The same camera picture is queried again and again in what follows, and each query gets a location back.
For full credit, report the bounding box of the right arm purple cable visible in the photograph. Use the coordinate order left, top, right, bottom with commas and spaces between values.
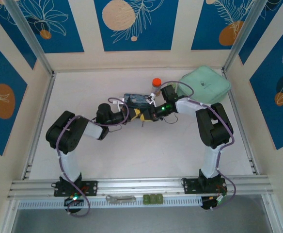
159, 81, 236, 212

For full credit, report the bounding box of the green terminal block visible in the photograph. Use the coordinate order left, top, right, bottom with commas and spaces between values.
143, 194, 164, 205

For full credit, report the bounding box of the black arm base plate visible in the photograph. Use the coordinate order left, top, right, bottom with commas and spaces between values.
53, 180, 99, 197
183, 178, 229, 195

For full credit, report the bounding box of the aluminium front rail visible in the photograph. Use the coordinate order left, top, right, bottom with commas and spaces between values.
7, 175, 275, 199

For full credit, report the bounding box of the starry night tin box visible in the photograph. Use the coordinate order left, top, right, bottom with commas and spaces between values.
123, 93, 152, 110

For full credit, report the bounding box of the blue floral wall panel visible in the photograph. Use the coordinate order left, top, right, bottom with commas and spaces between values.
238, 0, 283, 66
0, 34, 28, 156
191, 0, 255, 51
17, 0, 85, 54
249, 17, 283, 150
94, 0, 180, 52

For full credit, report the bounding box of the aluminium side rail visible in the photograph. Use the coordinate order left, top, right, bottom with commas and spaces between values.
225, 69, 260, 176
22, 72, 57, 181

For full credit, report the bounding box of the mint green zip pouch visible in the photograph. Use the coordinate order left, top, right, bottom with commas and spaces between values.
177, 66, 231, 104

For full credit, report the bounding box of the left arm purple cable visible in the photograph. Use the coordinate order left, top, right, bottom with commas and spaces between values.
55, 97, 126, 218

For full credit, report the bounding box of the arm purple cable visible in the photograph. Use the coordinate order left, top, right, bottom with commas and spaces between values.
159, 81, 236, 212
55, 97, 126, 218

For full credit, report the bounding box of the white slotted cable duct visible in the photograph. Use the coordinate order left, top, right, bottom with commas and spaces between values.
17, 196, 203, 210

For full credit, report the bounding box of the grey metal tool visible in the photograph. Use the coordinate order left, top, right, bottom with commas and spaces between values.
105, 195, 137, 204

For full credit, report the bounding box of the aluminium frame post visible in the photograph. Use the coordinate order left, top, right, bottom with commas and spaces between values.
4, 0, 55, 76
222, 0, 269, 71

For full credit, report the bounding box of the orange cap white bottle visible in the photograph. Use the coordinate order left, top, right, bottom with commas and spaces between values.
152, 78, 162, 97

